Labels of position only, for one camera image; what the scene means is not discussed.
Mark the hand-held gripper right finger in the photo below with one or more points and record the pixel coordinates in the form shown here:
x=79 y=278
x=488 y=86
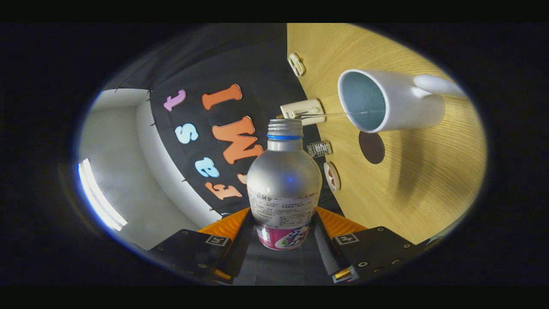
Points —
x=328 y=253

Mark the long ceiling light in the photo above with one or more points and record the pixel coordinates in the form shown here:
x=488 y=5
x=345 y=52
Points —
x=101 y=197

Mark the reddish brown food slices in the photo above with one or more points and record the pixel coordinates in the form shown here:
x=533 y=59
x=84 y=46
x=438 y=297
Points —
x=330 y=174

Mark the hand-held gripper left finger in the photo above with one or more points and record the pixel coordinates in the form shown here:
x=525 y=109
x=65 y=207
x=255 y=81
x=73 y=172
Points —
x=239 y=253

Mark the round dark brown coaster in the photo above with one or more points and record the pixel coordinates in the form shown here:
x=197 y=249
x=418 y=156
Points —
x=371 y=147

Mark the white cup blue inside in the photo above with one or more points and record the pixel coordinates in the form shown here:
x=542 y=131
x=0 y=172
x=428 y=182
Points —
x=411 y=103

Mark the silver juice bottle pink label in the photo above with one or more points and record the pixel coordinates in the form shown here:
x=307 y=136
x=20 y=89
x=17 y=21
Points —
x=284 y=184

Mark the white toaster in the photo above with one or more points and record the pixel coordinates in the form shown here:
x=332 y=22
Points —
x=304 y=109

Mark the small white divided tray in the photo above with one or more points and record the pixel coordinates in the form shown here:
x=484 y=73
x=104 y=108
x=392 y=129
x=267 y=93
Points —
x=296 y=64

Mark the wooden table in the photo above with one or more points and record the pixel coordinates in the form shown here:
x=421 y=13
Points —
x=429 y=180

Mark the white plate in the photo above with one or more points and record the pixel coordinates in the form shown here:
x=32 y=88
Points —
x=336 y=180

